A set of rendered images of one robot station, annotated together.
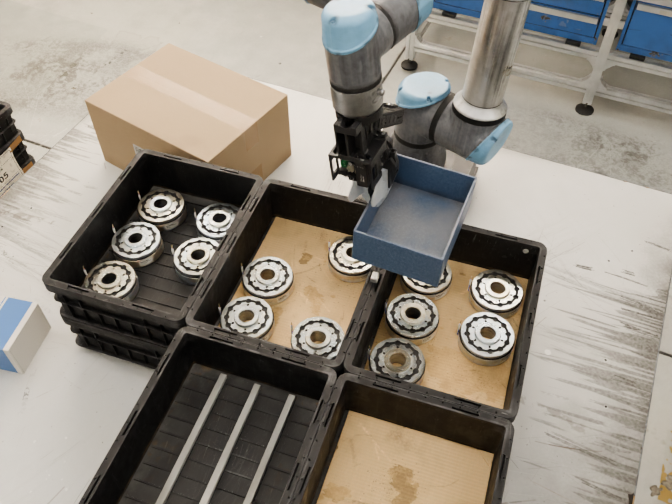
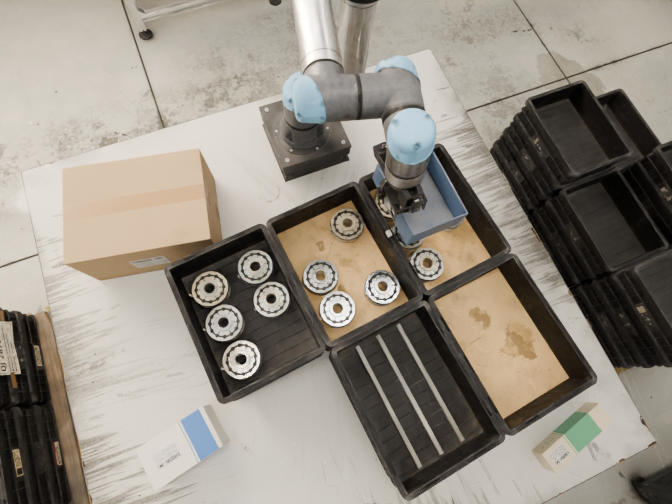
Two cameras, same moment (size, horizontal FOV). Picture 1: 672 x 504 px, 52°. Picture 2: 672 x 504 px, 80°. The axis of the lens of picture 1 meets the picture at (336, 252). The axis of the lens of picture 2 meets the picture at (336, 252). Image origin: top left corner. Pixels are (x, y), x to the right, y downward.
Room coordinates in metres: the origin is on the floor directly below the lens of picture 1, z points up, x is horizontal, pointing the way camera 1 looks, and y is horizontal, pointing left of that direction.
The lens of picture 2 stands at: (0.68, 0.35, 2.00)
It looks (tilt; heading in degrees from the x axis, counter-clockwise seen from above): 72 degrees down; 305
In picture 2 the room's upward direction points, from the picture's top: 10 degrees clockwise
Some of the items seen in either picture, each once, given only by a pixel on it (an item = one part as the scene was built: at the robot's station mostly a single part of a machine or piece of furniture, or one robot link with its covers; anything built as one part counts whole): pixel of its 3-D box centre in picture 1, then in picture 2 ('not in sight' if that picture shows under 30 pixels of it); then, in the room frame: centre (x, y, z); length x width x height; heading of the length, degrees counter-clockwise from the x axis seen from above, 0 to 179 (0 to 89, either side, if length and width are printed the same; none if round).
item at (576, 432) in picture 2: not in sight; (571, 436); (0.01, -0.06, 0.73); 0.24 x 0.06 x 0.06; 79
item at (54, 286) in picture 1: (160, 229); (244, 308); (0.94, 0.36, 0.92); 0.40 x 0.30 x 0.02; 162
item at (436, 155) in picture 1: (416, 142); (302, 121); (1.28, -0.19, 0.85); 0.15 x 0.15 x 0.10
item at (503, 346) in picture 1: (487, 334); not in sight; (0.73, -0.29, 0.86); 0.10 x 0.10 x 0.01
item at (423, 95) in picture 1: (424, 106); (304, 99); (1.27, -0.20, 0.97); 0.13 x 0.12 x 0.14; 51
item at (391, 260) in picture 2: (300, 282); (341, 264); (0.85, 0.07, 0.87); 0.40 x 0.30 x 0.11; 162
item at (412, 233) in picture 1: (415, 217); (418, 194); (0.80, -0.13, 1.10); 0.20 x 0.15 x 0.07; 157
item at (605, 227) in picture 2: not in sight; (588, 231); (0.23, -0.99, 0.31); 0.40 x 0.30 x 0.34; 156
